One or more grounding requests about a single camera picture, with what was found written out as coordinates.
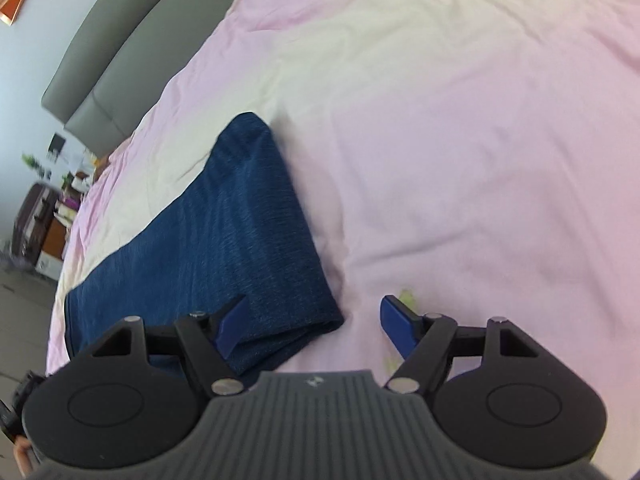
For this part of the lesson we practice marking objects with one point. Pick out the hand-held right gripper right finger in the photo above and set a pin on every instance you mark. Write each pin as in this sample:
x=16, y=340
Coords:
x=397, y=322

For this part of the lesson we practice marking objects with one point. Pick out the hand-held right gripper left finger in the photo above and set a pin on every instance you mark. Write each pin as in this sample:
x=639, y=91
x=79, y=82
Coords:
x=230, y=327

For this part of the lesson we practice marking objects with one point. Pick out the blue denim pants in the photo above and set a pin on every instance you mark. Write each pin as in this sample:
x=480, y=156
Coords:
x=240, y=240

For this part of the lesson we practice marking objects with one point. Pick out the person's left hand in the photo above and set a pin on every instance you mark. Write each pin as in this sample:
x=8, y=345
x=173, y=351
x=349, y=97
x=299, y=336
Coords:
x=21, y=455

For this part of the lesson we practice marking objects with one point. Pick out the wooden nightstand with white top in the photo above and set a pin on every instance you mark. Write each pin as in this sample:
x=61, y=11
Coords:
x=54, y=242

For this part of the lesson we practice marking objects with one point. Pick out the brown suitcase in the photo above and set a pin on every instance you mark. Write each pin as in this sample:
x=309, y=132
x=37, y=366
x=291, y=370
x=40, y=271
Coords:
x=32, y=222

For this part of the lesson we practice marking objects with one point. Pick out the pink and cream blanket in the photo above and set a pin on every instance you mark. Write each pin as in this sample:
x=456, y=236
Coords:
x=450, y=135

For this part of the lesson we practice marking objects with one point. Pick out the cluster of toiletry bottles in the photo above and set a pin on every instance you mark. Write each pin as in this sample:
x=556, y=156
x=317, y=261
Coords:
x=75, y=185

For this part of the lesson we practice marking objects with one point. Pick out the small potted green plant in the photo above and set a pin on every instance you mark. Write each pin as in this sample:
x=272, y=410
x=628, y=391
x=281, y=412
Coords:
x=36, y=165

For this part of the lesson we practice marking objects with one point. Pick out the grey padded headboard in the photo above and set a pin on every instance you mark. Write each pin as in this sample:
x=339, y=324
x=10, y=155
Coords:
x=130, y=45

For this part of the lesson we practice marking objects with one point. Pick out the black wall switch panel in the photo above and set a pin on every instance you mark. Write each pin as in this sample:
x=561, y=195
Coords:
x=57, y=144

